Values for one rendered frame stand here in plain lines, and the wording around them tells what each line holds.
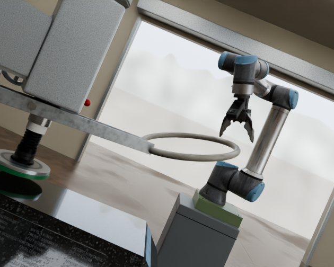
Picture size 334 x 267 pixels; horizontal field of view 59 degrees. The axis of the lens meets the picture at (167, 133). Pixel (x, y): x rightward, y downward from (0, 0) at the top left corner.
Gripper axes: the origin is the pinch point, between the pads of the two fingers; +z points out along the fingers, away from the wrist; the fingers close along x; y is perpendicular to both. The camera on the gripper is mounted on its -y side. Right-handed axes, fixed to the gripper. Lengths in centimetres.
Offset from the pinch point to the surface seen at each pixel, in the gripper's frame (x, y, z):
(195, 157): 9.2, -19.9, 5.5
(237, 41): 152, 429, -96
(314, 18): 29, 452, -137
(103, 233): 19, -62, 23
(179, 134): 36.6, 16.9, 5.7
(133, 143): 33.5, -29.2, 2.6
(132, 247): 10, -58, 27
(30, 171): 50, -65, 9
